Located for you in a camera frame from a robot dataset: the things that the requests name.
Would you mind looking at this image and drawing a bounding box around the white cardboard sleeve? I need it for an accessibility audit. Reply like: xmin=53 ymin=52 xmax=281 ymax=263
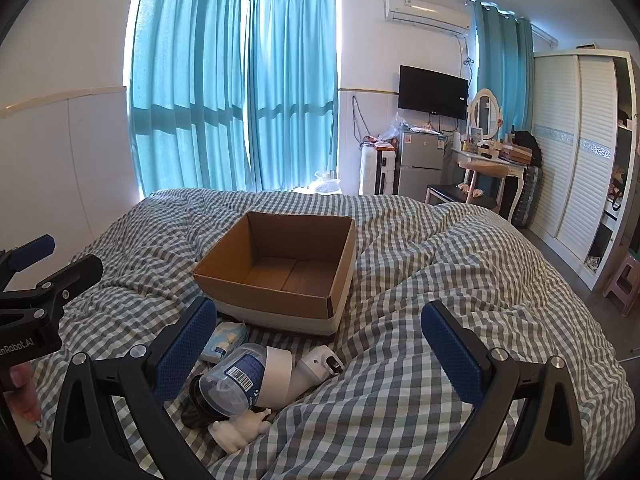
xmin=254 ymin=345 xmax=296 ymax=407

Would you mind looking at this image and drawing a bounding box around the black wall television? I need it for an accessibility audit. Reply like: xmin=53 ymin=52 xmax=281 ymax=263
xmin=398 ymin=65 xmax=469 ymax=121

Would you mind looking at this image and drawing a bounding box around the white suitcase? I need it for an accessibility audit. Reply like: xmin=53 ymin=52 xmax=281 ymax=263
xmin=359 ymin=144 xmax=400 ymax=196

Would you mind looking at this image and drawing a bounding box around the white air conditioner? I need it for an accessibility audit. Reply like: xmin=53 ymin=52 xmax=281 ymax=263
xmin=384 ymin=0 xmax=472 ymax=37

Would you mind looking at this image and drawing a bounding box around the white plastic bottle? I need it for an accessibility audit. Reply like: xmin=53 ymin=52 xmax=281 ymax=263
xmin=287 ymin=344 xmax=345 ymax=401

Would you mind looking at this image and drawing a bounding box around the white vanity table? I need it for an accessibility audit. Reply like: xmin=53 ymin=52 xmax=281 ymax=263
xmin=452 ymin=146 xmax=532 ymax=222

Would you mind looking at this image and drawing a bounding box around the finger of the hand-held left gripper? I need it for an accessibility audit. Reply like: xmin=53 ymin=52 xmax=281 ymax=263
xmin=0 ymin=234 xmax=56 ymax=291
xmin=0 ymin=254 xmax=104 ymax=326

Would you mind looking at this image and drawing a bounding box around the pink plastic stool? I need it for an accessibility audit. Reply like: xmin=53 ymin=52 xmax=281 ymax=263
xmin=602 ymin=252 xmax=640 ymax=317

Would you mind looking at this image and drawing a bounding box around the dark suitcase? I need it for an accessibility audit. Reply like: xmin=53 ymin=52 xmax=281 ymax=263
xmin=510 ymin=165 xmax=544 ymax=229

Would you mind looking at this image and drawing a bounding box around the wooden box on vanity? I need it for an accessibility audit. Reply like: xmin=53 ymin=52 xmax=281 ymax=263
xmin=500 ymin=142 xmax=534 ymax=165

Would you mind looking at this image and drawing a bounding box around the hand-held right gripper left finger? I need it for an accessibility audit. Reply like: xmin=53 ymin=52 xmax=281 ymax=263
xmin=50 ymin=296 xmax=221 ymax=480

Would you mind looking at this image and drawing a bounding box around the narrow teal window curtain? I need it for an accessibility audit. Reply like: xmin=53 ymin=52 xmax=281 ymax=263
xmin=242 ymin=0 xmax=342 ymax=192

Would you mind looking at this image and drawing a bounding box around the white louvred wardrobe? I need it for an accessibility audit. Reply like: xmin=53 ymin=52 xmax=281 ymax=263
xmin=524 ymin=49 xmax=640 ymax=292

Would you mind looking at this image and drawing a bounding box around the blue white tissue pack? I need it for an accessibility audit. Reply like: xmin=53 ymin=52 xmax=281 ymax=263
xmin=201 ymin=321 xmax=251 ymax=365

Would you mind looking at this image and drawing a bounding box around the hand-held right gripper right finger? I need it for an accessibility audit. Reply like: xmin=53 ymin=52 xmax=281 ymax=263
xmin=421 ymin=301 xmax=588 ymax=480

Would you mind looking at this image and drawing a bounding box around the white bear toy blue star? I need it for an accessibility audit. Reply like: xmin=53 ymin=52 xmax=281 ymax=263
xmin=207 ymin=406 xmax=273 ymax=452

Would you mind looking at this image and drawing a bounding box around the black wall cable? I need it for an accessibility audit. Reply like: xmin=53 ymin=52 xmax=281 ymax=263
xmin=350 ymin=94 xmax=369 ymax=147

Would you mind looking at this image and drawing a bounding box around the wide teal curtain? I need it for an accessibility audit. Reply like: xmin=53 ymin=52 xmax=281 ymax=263
xmin=127 ymin=0 xmax=252 ymax=199

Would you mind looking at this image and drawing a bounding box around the brown cardboard box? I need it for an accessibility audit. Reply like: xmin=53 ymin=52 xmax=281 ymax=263
xmin=193 ymin=211 xmax=357 ymax=337

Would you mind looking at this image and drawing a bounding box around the clear jar with blue label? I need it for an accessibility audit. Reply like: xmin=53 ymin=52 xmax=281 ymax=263
xmin=198 ymin=343 xmax=268 ymax=417

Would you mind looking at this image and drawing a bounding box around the wooden chair dark seat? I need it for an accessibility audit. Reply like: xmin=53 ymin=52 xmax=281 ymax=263
xmin=425 ymin=160 xmax=509 ymax=212

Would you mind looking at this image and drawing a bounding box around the silver small fridge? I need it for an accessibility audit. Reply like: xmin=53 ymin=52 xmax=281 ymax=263
xmin=397 ymin=129 xmax=446 ymax=195

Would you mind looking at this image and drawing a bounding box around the clear plastic bag by window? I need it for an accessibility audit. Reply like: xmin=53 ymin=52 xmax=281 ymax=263
xmin=306 ymin=170 xmax=344 ymax=195

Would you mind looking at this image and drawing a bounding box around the black bag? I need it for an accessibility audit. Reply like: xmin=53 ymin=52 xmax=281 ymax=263
xmin=512 ymin=130 xmax=544 ymax=168

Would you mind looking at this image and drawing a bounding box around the clear plastic bag on fridge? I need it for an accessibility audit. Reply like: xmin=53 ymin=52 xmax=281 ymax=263
xmin=382 ymin=111 xmax=417 ymax=137

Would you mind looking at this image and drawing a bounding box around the white oval mirror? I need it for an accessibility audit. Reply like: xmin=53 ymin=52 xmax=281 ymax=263
xmin=467 ymin=88 xmax=502 ymax=142

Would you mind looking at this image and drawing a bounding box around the person's left hand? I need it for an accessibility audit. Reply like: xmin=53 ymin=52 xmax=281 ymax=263
xmin=9 ymin=362 xmax=44 ymax=423

